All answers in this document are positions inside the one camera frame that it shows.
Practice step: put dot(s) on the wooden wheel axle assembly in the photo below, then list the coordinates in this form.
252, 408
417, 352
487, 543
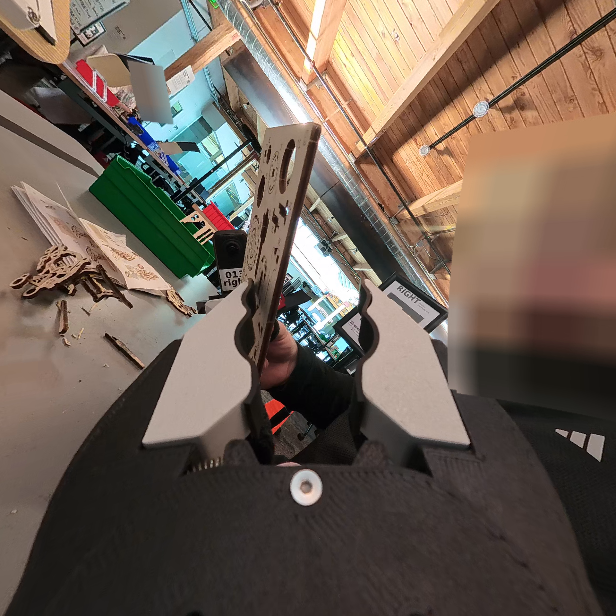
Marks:
124, 350

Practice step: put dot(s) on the orange black object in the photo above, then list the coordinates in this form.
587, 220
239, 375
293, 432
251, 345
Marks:
276, 416

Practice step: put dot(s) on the wooden sheet offcut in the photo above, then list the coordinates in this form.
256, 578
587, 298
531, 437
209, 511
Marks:
198, 226

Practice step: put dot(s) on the white instruction booklet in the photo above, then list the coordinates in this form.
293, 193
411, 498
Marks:
110, 250

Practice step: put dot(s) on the red plastic bin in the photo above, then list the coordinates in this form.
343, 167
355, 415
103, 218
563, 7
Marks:
219, 216

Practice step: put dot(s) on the framed marker sign board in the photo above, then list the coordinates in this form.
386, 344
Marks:
418, 301

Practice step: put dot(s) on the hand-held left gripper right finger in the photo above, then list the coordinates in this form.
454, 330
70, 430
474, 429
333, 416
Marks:
414, 385

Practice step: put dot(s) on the wooden parts sheet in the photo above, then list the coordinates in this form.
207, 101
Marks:
293, 192

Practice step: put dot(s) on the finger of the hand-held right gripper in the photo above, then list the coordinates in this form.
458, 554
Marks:
211, 305

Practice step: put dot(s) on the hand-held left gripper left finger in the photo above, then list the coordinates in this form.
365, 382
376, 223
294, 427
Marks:
202, 385

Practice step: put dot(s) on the green plastic bin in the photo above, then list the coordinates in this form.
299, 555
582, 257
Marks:
144, 216

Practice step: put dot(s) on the black ceiling pipe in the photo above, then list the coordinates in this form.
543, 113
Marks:
519, 84

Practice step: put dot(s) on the person's right hand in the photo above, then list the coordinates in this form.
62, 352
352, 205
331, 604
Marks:
281, 358

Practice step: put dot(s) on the wooden chassis assembly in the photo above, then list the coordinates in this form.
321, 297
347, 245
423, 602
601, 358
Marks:
48, 274

